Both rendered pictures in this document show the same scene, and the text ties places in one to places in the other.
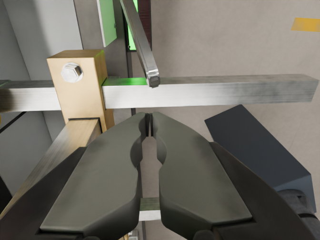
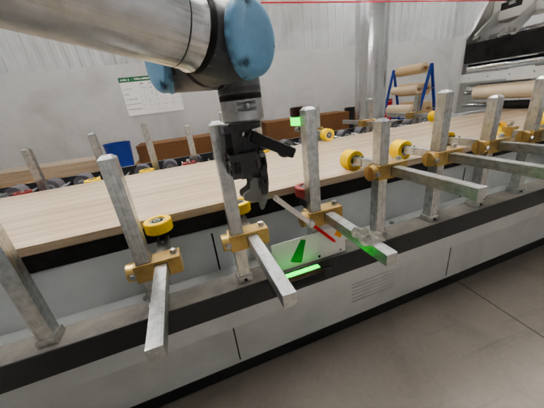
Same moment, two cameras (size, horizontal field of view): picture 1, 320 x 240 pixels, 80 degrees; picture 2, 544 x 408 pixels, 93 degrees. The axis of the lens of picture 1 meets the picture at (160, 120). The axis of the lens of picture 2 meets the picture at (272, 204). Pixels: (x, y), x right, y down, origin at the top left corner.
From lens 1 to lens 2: 63 cm
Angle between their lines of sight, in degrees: 81
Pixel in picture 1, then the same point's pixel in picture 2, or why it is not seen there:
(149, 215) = (160, 274)
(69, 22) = not seen: hidden behind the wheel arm
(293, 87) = (286, 282)
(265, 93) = (277, 274)
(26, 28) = not seen: hidden behind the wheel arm
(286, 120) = not seen: outside the picture
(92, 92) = (254, 229)
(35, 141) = (195, 262)
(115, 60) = (261, 276)
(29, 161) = (185, 254)
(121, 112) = (227, 286)
